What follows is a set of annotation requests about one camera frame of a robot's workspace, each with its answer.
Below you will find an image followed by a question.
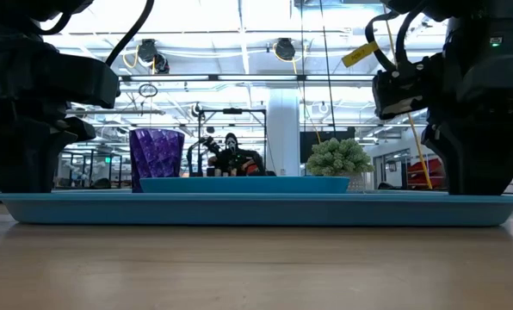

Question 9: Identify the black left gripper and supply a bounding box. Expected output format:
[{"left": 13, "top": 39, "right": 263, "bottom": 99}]
[{"left": 0, "top": 23, "right": 96, "bottom": 194}]

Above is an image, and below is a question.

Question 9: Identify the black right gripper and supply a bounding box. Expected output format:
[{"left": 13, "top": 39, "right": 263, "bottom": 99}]
[{"left": 422, "top": 51, "right": 513, "bottom": 195}]

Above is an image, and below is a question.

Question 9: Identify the purple faceted plastic cup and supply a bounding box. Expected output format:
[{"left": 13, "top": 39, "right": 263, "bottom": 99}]
[{"left": 128, "top": 127, "right": 186, "bottom": 193}]

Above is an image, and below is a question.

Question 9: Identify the blue plastic plate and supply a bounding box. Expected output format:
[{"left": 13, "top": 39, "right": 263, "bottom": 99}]
[{"left": 139, "top": 176, "right": 351, "bottom": 195}]

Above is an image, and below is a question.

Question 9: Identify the blue plastic tray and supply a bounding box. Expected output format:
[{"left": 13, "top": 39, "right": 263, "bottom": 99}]
[{"left": 0, "top": 190, "right": 513, "bottom": 227}]

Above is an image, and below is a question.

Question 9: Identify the potted green plant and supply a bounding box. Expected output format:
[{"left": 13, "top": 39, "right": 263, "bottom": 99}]
[{"left": 306, "top": 137, "right": 374, "bottom": 193}]

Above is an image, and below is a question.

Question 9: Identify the white building column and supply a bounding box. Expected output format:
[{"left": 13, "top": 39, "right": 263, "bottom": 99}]
[{"left": 267, "top": 88, "right": 301, "bottom": 177}]

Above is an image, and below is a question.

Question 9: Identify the person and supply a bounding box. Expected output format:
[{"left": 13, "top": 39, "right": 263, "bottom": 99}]
[{"left": 207, "top": 132, "right": 266, "bottom": 177}]

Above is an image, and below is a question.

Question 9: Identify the long ceiling light bar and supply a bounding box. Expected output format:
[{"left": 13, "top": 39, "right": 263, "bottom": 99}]
[{"left": 118, "top": 73, "right": 376, "bottom": 83}]

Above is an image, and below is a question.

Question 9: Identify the yellow hanging cable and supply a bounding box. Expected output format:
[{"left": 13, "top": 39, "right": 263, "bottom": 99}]
[{"left": 383, "top": 19, "right": 434, "bottom": 189}]

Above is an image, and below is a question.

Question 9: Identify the black frame workcell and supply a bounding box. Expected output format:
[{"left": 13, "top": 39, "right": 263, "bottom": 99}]
[{"left": 58, "top": 148, "right": 123, "bottom": 189}]

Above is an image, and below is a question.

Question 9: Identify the wire shelf with red bins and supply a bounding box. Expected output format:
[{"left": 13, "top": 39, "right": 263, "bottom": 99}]
[{"left": 406, "top": 158, "right": 436, "bottom": 189}]

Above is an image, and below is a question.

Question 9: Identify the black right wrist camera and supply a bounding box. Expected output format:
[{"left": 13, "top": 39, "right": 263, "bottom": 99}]
[{"left": 371, "top": 53, "right": 445, "bottom": 121}]

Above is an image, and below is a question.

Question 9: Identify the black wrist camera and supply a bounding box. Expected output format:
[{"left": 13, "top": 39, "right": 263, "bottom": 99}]
[
  {"left": 371, "top": 53, "right": 445, "bottom": 121},
  {"left": 62, "top": 53, "right": 121, "bottom": 109}
]

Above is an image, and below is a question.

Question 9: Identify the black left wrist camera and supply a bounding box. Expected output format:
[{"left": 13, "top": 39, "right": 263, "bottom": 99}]
[{"left": 62, "top": 53, "right": 121, "bottom": 109}]

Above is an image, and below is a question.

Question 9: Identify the black hanging cable loop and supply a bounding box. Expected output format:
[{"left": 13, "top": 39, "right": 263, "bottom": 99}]
[{"left": 137, "top": 83, "right": 159, "bottom": 99}]

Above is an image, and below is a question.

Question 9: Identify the black wall display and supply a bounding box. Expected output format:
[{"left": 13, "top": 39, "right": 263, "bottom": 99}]
[{"left": 299, "top": 130, "right": 356, "bottom": 164}]

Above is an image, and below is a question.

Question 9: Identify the yellow cable tag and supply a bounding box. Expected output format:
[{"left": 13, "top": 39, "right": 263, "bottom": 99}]
[{"left": 341, "top": 40, "right": 380, "bottom": 69}]

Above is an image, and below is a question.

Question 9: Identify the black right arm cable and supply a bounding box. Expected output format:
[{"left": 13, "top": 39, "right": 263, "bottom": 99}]
[{"left": 363, "top": 8, "right": 412, "bottom": 72}]

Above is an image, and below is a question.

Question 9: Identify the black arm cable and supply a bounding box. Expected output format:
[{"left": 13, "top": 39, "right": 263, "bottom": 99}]
[
  {"left": 105, "top": 0, "right": 155, "bottom": 68},
  {"left": 363, "top": 8, "right": 412, "bottom": 72}
]

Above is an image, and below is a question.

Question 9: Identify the black ceiling cable reel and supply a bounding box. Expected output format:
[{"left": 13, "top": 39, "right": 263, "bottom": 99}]
[
  {"left": 273, "top": 37, "right": 297, "bottom": 62},
  {"left": 152, "top": 52, "right": 170, "bottom": 74},
  {"left": 136, "top": 38, "right": 158, "bottom": 62}
]

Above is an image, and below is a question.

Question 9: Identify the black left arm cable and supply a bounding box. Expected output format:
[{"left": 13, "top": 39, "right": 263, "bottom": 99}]
[{"left": 105, "top": 0, "right": 155, "bottom": 68}]

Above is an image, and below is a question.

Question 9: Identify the black frame robot station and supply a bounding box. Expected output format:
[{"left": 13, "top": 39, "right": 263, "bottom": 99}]
[{"left": 186, "top": 107, "right": 269, "bottom": 177}]

